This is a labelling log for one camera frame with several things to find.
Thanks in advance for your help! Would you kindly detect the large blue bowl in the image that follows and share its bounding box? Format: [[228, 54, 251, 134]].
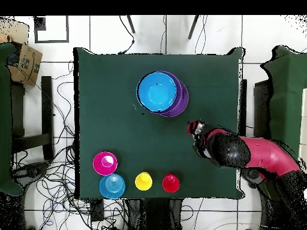
[[136, 71, 178, 114]]

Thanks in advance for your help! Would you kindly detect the red cup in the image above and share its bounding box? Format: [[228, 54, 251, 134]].
[[162, 173, 181, 193]]

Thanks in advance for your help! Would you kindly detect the yellow cup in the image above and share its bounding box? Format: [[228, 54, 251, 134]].
[[134, 171, 154, 192]]

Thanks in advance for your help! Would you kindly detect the dark grey equipment base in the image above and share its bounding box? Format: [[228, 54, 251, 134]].
[[240, 167, 264, 189], [13, 161, 50, 186]]

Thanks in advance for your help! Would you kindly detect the dark green tablecloth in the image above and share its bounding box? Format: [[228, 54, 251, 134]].
[[73, 47, 246, 200]]

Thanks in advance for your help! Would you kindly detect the small red bowl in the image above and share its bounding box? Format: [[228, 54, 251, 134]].
[[92, 151, 119, 176]]

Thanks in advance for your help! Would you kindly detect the green clothed side table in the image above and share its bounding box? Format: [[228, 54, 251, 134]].
[[0, 42, 25, 197], [260, 46, 307, 201]]

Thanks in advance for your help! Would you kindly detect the small blue bowl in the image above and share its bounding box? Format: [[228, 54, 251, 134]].
[[98, 173, 126, 200]]

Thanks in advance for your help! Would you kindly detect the black tripod leg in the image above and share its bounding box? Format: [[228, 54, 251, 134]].
[[187, 15, 200, 40], [126, 15, 136, 34]]

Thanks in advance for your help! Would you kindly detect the black power box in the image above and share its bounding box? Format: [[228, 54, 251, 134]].
[[90, 198, 104, 222]]

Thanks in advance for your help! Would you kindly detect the brown cardboard box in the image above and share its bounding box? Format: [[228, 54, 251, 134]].
[[6, 43, 43, 87]]

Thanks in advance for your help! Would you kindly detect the tangle of floor cables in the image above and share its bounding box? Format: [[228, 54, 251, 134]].
[[11, 59, 131, 230]]

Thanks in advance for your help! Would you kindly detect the black chair frame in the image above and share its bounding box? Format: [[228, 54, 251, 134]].
[[10, 75, 55, 161]]

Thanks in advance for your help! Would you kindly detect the black square floor frame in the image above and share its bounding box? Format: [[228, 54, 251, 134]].
[[34, 16, 70, 44]]

